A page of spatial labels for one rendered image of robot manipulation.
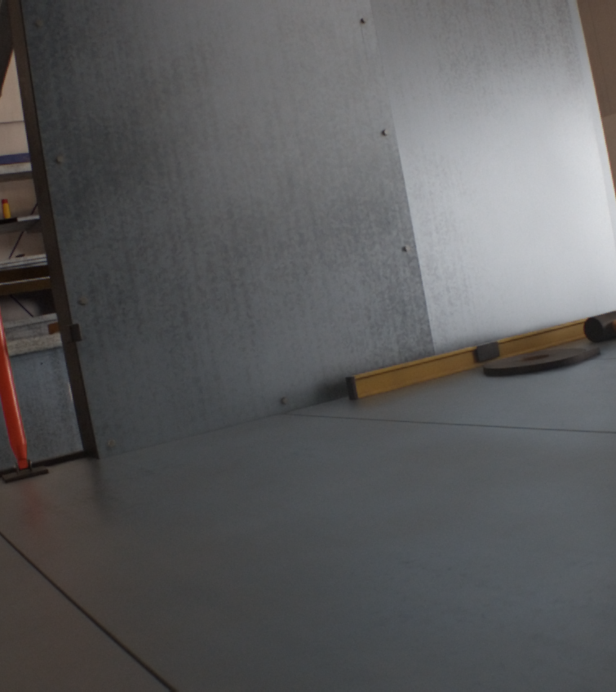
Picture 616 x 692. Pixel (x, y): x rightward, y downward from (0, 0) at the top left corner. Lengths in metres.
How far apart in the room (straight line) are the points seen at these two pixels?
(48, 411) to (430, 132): 2.10
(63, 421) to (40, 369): 0.24
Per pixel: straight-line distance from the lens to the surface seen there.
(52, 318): 7.42
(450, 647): 0.58
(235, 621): 0.70
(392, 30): 2.21
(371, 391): 1.90
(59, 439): 3.66
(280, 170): 1.93
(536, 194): 2.39
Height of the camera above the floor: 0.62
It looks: 4 degrees down
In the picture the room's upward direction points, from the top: 10 degrees counter-clockwise
